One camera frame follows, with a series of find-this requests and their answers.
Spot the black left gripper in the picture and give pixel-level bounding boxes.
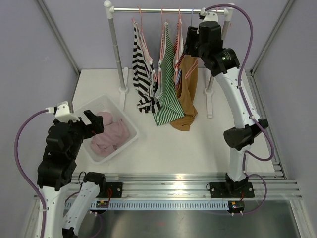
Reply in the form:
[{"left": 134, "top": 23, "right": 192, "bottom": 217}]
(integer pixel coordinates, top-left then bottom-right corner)
[{"left": 63, "top": 109, "right": 104, "bottom": 158}]

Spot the pink mauve tank top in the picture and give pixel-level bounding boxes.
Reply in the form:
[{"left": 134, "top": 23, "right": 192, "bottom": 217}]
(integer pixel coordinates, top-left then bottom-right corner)
[{"left": 90, "top": 112, "right": 130, "bottom": 157}]

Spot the tan brown tank top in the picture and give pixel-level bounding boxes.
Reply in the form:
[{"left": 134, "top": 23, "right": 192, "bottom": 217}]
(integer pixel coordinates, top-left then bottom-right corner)
[{"left": 170, "top": 55, "right": 198, "bottom": 131}]

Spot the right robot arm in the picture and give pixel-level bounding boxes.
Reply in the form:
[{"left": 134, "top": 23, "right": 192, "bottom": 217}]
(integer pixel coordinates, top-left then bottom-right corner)
[{"left": 184, "top": 21, "right": 268, "bottom": 198}]

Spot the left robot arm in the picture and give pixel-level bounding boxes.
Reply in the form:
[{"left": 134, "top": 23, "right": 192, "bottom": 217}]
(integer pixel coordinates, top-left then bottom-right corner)
[{"left": 37, "top": 110, "right": 107, "bottom": 238}]

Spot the red white striped tank top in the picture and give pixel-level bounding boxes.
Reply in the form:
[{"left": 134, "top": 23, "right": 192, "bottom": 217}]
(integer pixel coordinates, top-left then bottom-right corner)
[{"left": 173, "top": 19, "right": 184, "bottom": 90}]

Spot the pink hanger under red top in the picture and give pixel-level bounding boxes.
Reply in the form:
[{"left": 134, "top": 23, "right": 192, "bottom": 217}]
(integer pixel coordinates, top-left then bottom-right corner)
[{"left": 174, "top": 10, "right": 183, "bottom": 85}]

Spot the pink hanger under black top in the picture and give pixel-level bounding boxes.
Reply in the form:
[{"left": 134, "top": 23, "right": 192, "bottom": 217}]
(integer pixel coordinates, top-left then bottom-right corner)
[{"left": 131, "top": 6, "right": 158, "bottom": 83}]

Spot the black white striped tank top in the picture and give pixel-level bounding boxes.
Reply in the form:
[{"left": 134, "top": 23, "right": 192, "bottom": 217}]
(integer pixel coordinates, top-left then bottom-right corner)
[{"left": 132, "top": 30, "right": 160, "bottom": 114}]

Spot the green white striped tank top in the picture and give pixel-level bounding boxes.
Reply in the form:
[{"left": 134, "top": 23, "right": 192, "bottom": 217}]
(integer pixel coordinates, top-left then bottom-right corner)
[{"left": 153, "top": 22, "right": 185, "bottom": 126}]

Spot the white plastic basket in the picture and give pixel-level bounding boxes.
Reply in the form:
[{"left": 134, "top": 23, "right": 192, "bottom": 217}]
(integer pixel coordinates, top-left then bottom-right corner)
[{"left": 74, "top": 94, "right": 138, "bottom": 165}]

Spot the white clothes rack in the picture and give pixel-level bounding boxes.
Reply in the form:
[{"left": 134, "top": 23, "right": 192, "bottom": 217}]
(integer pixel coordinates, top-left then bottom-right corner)
[{"left": 104, "top": 0, "right": 234, "bottom": 110}]

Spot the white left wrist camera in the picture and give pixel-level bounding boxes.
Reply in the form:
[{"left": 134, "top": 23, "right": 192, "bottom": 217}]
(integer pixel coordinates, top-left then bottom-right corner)
[{"left": 46, "top": 101, "right": 80, "bottom": 123}]

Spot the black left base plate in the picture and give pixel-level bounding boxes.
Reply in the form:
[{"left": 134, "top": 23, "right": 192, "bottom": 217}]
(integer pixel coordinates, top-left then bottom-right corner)
[{"left": 106, "top": 182, "right": 123, "bottom": 199}]

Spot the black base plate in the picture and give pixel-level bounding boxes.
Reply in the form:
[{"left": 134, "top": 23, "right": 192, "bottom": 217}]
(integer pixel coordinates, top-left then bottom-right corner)
[
  {"left": 106, "top": 182, "right": 123, "bottom": 199},
  {"left": 209, "top": 182, "right": 255, "bottom": 198}
]

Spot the white slotted cable duct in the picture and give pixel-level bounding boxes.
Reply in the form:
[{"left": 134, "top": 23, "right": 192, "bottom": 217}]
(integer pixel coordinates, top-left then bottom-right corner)
[{"left": 64, "top": 200, "right": 231, "bottom": 210}]

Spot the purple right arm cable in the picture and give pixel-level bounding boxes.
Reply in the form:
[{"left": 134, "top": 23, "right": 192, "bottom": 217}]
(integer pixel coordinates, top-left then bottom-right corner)
[{"left": 204, "top": 3, "right": 275, "bottom": 214}]

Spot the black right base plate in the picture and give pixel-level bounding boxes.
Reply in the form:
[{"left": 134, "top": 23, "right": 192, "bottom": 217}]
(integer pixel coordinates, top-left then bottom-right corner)
[{"left": 209, "top": 182, "right": 255, "bottom": 198}]

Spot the aluminium mounting rail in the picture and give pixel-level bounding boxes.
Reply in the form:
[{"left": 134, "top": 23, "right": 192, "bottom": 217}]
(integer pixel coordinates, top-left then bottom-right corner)
[{"left": 33, "top": 172, "right": 303, "bottom": 201}]

